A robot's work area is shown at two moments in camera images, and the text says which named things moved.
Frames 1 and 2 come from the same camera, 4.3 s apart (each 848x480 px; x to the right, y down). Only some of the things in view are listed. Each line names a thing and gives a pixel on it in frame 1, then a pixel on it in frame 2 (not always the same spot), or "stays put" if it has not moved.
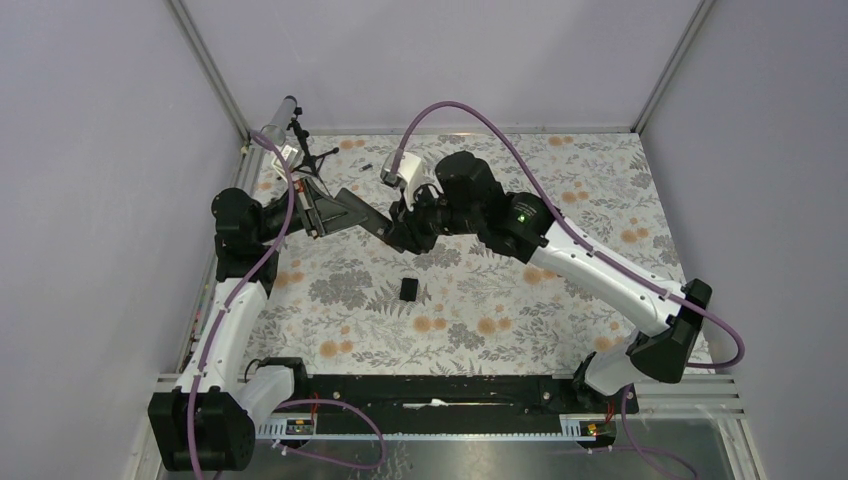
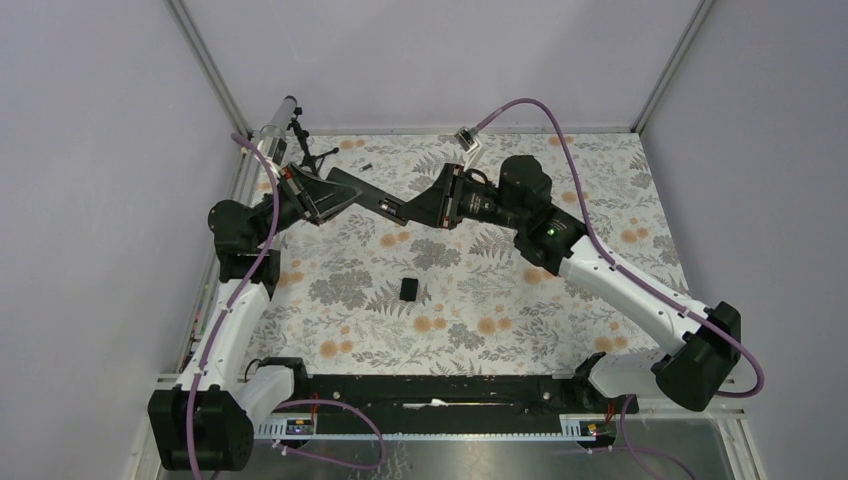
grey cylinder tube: (276, 130) stays put
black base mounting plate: (445, 401) stays put
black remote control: (376, 223) -> (373, 199)
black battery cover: (409, 288) stays put
